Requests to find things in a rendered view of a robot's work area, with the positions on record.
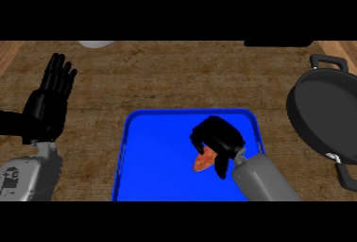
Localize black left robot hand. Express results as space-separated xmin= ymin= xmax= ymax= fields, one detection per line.
xmin=0 ymin=52 xmax=79 ymax=146

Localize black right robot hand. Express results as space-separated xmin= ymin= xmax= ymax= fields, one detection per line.
xmin=188 ymin=114 xmax=246 ymax=181

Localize orange sweet potato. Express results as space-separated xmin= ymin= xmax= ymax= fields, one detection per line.
xmin=191 ymin=147 xmax=216 ymax=173

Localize blue tray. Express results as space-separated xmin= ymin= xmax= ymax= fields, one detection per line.
xmin=110 ymin=108 xmax=266 ymax=202

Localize dark grey pot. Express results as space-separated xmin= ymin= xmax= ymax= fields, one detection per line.
xmin=284 ymin=53 xmax=357 ymax=193

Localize pale grey round object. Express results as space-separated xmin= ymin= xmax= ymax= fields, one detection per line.
xmin=76 ymin=41 xmax=115 ymax=49

